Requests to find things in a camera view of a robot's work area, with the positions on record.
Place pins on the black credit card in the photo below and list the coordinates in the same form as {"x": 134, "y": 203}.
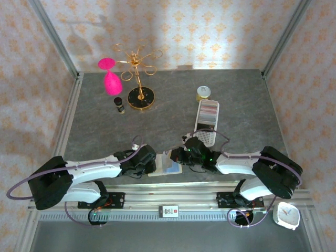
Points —
{"x": 175, "y": 157}
{"x": 205, "y": 126}

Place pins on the beige leather card holder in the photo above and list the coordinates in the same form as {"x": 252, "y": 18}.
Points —
{"x": 168, "y": 170}

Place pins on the row of pastel cards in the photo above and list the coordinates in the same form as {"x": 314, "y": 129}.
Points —
{"x": 208, "y": 113}

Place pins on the white slotted plastic basket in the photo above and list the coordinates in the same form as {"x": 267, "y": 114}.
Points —
{"x": 207, "y": 137}

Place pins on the white number tag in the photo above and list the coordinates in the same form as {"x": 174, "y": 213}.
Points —
{"x": 168, "y": 211}

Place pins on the small dark spice bottle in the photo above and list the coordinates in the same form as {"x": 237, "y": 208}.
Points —
{"x": 119, "y": 105}

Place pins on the yellow tin can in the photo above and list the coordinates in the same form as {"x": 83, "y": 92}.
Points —
{"x": 203, "y": 92}

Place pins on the pink wine glass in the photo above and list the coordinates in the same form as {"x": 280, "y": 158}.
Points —
{"x": 112, "y": 84}

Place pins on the white square clock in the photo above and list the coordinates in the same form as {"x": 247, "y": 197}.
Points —
{"x": 286, "y": 215}

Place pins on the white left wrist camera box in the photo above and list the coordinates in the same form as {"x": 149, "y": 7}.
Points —
{"x": 135, "y": 146}

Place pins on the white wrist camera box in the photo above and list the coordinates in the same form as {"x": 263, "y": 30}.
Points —
{"x": 187, "y": 137}
{"x": 135, "y": 146}

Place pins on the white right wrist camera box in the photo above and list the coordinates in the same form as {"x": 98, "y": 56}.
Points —
{"x": 187, "y": 137}

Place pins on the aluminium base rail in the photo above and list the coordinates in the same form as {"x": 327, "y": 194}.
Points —
{"x": 183, "y": 197}

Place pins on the aluminium side rail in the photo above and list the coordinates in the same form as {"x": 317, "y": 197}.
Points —
{"x": 69, "y": 110}

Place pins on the aluminium frame post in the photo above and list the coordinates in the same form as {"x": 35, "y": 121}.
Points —
{"x": 56, "y": 39}
{"x": 284, "y": 39}

